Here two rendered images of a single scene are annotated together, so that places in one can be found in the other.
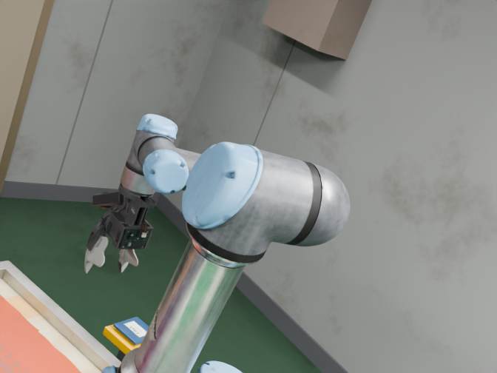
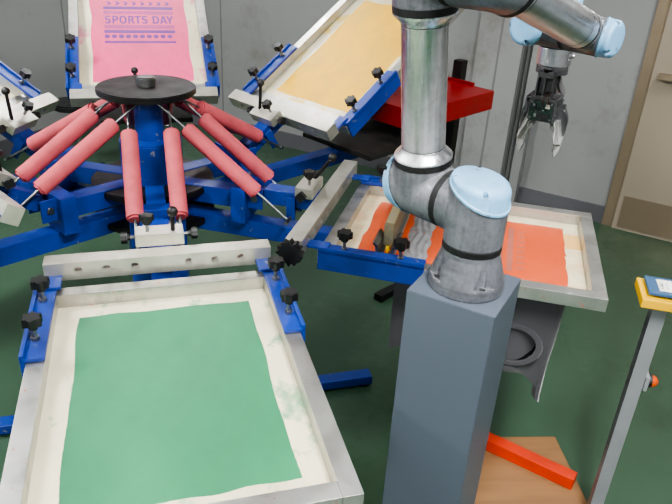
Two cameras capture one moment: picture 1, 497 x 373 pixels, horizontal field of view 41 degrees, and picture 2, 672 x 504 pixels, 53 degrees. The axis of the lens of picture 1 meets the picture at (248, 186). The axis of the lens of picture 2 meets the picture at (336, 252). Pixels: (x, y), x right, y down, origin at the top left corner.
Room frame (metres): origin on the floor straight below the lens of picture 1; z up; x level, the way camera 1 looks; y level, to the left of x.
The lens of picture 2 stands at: (0.35, -1.15, 1.87)
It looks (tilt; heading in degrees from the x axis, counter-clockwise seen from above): 28 degrees down; 73
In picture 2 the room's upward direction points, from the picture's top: 3 degrees clockwise
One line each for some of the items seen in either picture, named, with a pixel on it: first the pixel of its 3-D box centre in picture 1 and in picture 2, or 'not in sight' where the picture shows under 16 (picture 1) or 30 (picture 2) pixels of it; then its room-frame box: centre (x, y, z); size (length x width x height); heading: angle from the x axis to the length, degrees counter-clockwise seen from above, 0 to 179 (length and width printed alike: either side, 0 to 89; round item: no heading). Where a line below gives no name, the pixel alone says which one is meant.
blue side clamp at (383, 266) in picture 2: not in sight; (371, 262); (0.93, 0.41, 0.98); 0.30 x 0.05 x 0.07; 150
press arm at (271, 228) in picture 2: not in sight; (328, 237); (0.90, 0.75, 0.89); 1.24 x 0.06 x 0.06; 150
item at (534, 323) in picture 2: not in sight; (468, 324); (1.23, 0.35, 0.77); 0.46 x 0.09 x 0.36; 150
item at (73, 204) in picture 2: not in sight; (153, 182); (0.36, 1.06, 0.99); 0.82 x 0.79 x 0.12; 150
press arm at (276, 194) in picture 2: not in sight; (292, 196); (0.79, 0.81, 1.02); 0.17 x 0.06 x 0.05; 150
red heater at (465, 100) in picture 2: not in sight; (416, 99); (1.59, 1.77, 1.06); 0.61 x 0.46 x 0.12; 30
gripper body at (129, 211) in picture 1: (129, 216); (546, 93); (1.24, 0.20, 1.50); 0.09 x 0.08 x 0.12; 45
